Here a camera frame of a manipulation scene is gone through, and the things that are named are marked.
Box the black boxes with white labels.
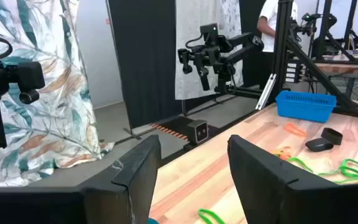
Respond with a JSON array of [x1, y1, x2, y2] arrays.
[[285, 61, 303, 84]]

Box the white paw print cloth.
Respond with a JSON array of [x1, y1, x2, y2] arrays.
[[175, 0, 244, 101]]

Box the blue plastic basket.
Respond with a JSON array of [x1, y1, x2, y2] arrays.
[[274, 90, 337, 124]]

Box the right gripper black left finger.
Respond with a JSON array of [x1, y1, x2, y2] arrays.
[[81, 134, 162, 224]]

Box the leaf print curtain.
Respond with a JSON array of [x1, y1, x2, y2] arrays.
[[0, 0, 115, 187]]

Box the black camera mount on pole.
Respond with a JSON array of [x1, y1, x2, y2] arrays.
[[0, 35, 46, 149]]

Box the small black box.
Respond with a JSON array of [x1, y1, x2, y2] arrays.
[[320, 127, 344, 146]]

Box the black stereo camera box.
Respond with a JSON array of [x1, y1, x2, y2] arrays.
[[186, 119, 209, 145]]

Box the person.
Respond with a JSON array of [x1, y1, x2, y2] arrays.
[[255, 0, 299, 54]]

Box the black mat with orange stripes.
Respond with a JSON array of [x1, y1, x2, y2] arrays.
[[149, 115, 220, 146]]

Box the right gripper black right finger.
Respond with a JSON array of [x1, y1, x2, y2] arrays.
[[227, 134, 339, 224]]

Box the black partition panel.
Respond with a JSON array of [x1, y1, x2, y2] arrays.
[[239, 0, 276, 91], [107, 0, 183, 129]]

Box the silver aluminium bar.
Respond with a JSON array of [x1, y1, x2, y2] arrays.
[[255, 73, 278, 111]]

